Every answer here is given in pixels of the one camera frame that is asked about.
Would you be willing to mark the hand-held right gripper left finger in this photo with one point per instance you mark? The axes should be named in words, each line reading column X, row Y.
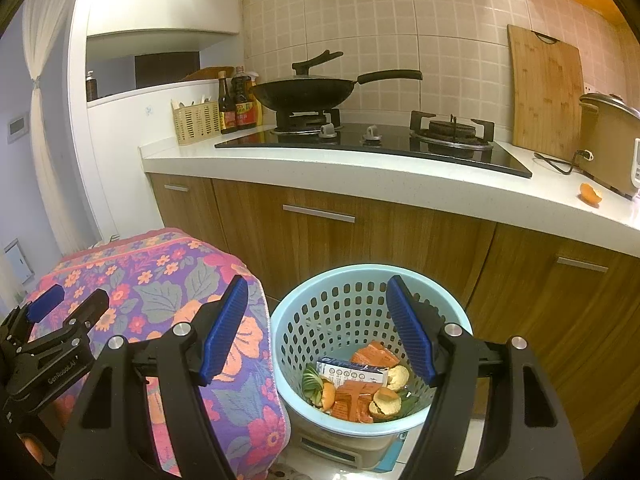
column 227, row 330

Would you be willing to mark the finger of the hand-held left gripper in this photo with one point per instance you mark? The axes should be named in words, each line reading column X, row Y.
column 92, row 307
column 45, row 302

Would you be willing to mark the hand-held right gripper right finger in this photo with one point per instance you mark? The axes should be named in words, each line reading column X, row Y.
column 407, row 330

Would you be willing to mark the orange snack wrapper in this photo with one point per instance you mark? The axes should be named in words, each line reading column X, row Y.
column 350, row 400
column 375, row 355

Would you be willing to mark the orange peel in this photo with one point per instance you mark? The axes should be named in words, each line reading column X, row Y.
column 328, row 396
column 591, row 195
column 397, row 379
column 385, row 402

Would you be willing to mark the blue and white carton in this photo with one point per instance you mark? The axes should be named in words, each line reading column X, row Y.
column 350, row 371

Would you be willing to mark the green vegetable leaf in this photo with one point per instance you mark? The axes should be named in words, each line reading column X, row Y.
column 411, row 402
column 312, row 380

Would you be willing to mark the light blue perforated waste basket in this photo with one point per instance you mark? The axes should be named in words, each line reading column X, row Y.
column 300, row 320

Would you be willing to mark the floral cloth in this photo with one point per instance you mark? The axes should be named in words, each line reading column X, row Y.
column 165, row 280

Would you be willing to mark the orange cloth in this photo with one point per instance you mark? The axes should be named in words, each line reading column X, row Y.
column 32, row 451

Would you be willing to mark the wooden kitchen cabinet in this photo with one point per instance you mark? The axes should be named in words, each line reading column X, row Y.
column 400, row 240

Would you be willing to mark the blue box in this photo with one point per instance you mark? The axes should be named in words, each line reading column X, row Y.
column 395, row 452

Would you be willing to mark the white curtain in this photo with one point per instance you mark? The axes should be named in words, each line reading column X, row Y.
column 45, row 160

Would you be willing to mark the black glass gas cooktop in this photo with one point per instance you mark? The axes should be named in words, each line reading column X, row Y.
column 390, row 152

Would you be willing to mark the grey stove knob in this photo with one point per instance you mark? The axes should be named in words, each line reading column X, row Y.
column 371, row 133
column 328, row 130

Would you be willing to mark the beige chopstick basket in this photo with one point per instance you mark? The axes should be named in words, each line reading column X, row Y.
column 197, row 125

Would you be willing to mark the small dark bottle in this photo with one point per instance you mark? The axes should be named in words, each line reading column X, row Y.
column 91, row 87

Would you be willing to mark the yellow oil bottle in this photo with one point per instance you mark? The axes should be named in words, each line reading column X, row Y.
column 258, row 110

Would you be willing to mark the red label sauce bottle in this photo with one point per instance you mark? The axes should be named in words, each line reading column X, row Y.
column 244, row 107

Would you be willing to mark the black wok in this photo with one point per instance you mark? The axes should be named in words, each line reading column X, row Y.
column 300, row 94

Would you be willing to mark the wooden tray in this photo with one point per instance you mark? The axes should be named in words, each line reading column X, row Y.
column 210, row 73

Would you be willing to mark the bamboo cutting board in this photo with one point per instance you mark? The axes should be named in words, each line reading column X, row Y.
column 545, row 100

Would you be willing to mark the beige rice cooker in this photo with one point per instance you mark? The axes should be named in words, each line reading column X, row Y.
column 610, row 145

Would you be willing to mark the white plastic device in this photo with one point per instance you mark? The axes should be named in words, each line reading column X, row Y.
column 636, row 165

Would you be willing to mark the white wall box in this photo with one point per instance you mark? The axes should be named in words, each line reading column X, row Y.
column 17, row 260

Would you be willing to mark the white wall control panel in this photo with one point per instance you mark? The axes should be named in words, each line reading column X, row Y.
column 18, row 129

